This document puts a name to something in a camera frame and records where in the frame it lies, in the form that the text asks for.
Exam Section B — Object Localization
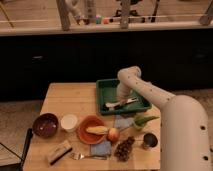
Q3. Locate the white dish brush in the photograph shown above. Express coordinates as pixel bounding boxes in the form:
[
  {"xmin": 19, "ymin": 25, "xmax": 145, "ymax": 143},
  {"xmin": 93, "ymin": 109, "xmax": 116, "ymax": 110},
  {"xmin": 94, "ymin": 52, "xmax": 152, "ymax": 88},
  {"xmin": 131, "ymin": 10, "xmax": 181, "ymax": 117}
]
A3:
[{"xmin": 104, "ymin": 97, "xmax": 138, "ymax": 109}]

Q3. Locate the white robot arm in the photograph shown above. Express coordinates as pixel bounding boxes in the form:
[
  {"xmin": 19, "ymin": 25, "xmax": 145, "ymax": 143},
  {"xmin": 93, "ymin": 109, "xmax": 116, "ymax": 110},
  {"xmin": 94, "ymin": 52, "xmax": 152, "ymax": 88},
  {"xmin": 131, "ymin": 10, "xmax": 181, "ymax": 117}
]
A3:
[{"xmin": 117, "ymin": 66, "xmax": 212, "ymax": 171}]

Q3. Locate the green plastic tray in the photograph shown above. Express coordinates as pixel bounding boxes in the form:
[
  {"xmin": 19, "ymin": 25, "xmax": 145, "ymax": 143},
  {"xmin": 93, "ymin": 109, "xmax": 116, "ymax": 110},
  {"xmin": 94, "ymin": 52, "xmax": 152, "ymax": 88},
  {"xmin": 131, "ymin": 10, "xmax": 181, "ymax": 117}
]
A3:
[{"xmin": 96, "ymin": 79, "xmax": 152, "ymax": 116}]

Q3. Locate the light blue cloth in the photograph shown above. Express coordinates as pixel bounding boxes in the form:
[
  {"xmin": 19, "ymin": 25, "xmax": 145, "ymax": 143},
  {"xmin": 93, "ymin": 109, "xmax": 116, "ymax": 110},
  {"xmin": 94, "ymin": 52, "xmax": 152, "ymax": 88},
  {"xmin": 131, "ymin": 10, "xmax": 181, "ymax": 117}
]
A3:
[{"xmin": 114, "ymin": 115, "xmax": 133, "ymax": 130}]

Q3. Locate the green cup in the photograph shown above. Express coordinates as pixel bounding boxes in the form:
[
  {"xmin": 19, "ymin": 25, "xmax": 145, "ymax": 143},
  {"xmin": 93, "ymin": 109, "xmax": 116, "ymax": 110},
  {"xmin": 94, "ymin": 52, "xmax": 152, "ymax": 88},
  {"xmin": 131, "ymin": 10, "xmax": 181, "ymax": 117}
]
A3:
[{"xmin": 133, "ymin": 114, "xmax": 145, "ymax": 131}]

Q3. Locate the green aloe leaf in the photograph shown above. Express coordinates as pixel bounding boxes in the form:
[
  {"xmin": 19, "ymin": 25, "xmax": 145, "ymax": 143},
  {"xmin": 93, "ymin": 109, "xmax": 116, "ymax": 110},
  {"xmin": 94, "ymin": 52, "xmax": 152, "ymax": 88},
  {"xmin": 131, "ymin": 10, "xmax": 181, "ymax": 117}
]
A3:
[{"xmin": 136, "ymin": 116, "xmax": 158, "ymax": 125}]

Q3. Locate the orange apple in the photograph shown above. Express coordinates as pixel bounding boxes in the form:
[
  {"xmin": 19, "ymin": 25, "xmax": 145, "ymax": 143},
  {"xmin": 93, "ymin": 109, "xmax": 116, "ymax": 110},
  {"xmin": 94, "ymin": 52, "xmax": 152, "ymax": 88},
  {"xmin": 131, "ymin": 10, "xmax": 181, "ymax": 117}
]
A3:
[{"xmin": 107, "ymin": 128, "xmax": 120, "ymax": 143}]

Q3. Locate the yellow corn cob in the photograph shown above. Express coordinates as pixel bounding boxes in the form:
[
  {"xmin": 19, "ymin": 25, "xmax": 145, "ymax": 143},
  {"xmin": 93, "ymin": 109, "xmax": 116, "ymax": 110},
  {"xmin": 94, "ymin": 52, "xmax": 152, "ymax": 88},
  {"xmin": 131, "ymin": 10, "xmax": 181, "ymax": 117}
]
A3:
[{"xmin": 86, "ymin": 126, "xmax": 108, "ymax": 135}]

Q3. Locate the orange plate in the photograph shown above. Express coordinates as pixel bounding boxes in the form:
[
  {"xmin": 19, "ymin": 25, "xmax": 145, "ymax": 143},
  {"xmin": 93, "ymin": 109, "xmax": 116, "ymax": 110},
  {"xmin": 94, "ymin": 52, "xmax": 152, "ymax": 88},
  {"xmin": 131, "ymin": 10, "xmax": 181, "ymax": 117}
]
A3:
[{"xmin": 77, "ymin": 115, "xmax": 108, "ymax": 145}]

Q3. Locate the dark metal cup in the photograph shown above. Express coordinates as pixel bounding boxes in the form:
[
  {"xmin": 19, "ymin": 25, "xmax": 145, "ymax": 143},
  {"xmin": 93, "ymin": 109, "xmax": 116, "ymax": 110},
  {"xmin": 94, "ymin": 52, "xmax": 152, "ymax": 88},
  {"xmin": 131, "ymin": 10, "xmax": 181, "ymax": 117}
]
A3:
[{"xmin": 142, "ymin": 133, "xmax": 158, "ymax": 150}]

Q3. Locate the blue sponge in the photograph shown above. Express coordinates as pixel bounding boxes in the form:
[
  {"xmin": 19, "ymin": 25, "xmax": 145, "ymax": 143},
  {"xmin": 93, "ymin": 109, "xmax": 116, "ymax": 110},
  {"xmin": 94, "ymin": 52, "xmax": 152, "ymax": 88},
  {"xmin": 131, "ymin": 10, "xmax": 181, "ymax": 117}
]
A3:
[{"xmin": 90, "ymin": 141, "xmax": 112, "ymax": 156}]

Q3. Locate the brown grape bunch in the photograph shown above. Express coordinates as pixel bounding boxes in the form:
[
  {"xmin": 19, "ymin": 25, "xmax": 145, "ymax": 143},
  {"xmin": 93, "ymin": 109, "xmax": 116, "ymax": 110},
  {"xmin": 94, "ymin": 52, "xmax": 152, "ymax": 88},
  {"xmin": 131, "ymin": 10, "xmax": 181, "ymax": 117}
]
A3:
[{"xmin": 114, "ymin": 136, "xmax": 135, "ymax": 162}]

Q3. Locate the white cup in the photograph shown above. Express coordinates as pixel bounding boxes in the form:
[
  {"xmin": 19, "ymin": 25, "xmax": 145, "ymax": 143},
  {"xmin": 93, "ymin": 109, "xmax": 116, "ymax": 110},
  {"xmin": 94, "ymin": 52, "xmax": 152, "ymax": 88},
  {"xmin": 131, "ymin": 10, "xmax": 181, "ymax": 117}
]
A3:
[{"xmin": 61, "ymin": 114, "xmax": 78, "ymax": 132}]

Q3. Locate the silver fork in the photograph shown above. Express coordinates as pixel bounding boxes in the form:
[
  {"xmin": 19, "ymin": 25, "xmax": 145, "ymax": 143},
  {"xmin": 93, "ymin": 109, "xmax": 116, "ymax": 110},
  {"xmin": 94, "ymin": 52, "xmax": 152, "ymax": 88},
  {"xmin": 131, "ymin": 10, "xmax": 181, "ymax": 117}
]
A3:
[{"xmin": 70, "ymin": 153, "xmax": 107, "ymax": 160}]

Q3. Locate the wooden block eraser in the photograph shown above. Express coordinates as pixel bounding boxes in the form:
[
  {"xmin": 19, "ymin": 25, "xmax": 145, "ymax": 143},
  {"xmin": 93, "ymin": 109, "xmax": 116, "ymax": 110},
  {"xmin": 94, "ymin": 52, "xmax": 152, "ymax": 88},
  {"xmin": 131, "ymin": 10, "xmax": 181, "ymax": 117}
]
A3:
[{"xmin": 46, "ymin": 140, "xmax": 72, "ymax": 165}]

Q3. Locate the dark purple bowl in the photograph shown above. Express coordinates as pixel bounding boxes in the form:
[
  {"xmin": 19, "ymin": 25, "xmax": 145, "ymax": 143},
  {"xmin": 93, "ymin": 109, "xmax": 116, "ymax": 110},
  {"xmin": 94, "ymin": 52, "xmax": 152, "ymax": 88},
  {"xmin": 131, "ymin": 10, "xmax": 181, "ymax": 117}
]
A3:
[{"xmin": 32, "ymin": 113, "xmax": 59, "ymax": 138}]

